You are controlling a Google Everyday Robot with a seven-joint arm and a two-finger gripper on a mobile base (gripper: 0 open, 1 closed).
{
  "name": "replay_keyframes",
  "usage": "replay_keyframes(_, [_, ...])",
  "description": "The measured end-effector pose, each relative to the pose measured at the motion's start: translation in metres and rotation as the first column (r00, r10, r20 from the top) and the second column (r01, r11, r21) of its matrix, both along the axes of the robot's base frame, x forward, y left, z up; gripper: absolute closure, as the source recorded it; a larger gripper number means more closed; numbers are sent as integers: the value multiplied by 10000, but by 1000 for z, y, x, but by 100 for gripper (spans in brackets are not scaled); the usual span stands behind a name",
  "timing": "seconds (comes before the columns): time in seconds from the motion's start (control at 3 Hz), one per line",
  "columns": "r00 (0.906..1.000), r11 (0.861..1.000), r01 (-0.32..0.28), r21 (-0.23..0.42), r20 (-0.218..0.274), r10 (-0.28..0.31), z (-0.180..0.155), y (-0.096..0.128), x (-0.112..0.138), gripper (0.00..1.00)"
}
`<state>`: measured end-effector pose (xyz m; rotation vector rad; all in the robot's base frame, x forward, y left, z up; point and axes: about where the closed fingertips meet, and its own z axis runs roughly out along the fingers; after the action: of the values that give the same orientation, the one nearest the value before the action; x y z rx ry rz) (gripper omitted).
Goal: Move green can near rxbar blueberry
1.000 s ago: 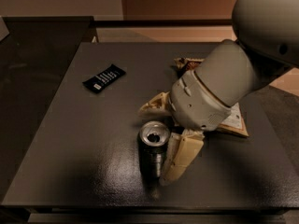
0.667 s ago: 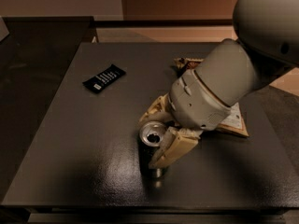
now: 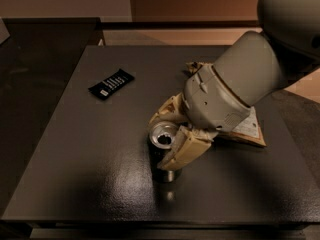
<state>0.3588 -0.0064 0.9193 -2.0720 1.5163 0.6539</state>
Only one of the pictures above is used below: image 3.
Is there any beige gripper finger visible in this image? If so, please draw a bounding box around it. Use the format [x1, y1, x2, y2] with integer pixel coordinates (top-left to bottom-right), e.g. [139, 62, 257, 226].
[157, 126, 218, 171]
[148, 93, 188, 126]

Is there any blue rxbar blueberry bar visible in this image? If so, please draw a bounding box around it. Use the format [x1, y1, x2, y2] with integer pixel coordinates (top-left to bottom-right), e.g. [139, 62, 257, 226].
[88, 69, 134, 100]

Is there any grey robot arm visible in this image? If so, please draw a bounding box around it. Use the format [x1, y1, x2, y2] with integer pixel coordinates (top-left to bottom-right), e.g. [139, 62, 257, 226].
[149, 0, 320, 171]

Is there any brown sea salt chip bag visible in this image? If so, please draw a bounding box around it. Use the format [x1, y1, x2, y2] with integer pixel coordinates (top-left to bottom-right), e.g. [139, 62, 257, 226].
[187, 62, 266, 147]

